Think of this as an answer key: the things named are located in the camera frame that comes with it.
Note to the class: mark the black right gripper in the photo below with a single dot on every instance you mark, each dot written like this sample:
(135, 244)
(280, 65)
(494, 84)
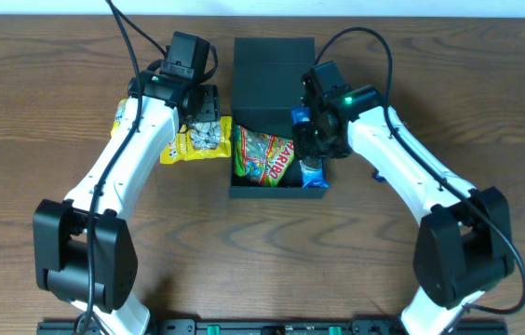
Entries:
(307, 142)

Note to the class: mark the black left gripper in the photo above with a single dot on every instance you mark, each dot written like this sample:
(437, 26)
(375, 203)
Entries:
(208, 107)

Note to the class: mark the yellow Hacks candy bag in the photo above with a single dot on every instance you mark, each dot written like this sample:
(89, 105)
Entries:
(199, 141)

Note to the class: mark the blue Oreo cookie pack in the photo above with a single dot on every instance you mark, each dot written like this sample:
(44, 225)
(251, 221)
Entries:
(312, 169)

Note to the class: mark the green Haribo gummy bag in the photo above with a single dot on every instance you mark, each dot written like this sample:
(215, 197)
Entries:
(261, 158)

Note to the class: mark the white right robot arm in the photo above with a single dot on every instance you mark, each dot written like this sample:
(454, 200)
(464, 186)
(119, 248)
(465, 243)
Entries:
(464, 244)

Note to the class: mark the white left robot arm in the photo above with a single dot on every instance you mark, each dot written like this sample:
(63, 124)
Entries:
(83, 251)

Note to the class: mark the purple Dairy Milk bar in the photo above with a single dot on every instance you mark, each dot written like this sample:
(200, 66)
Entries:
(378, 176)

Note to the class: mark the black open box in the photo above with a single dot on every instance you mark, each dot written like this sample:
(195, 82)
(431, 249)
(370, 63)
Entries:
(266, 86)

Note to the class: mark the yellow Mentos bottle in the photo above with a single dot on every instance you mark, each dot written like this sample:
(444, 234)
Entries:
(119, 115)

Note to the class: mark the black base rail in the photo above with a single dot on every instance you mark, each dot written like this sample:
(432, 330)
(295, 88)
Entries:
(363, 326)

